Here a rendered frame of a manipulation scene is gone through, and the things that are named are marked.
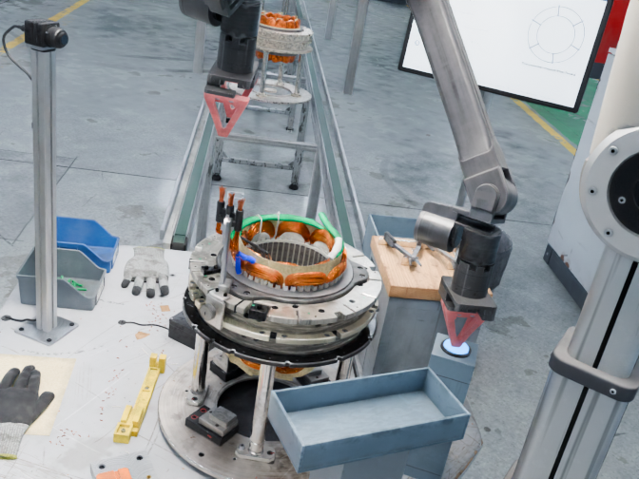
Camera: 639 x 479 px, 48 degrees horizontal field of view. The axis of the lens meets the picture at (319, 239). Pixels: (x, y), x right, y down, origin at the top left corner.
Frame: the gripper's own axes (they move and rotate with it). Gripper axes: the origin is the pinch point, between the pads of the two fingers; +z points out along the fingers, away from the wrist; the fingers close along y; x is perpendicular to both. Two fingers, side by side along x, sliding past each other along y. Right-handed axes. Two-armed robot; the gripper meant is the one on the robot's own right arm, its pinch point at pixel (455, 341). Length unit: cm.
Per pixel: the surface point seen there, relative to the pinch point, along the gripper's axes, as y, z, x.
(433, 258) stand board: -25.9, -3.5, 1.3
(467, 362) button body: 2.8, 2.0, 1.5
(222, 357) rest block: -19.9, 18.6, -36.8
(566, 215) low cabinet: -252, 54, 138
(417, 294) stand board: -13.9, -1.3, -3.7
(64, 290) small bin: -42, 19, -71
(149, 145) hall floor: -372, 76, -98
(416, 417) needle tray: 16.2, 3.7, -9.3
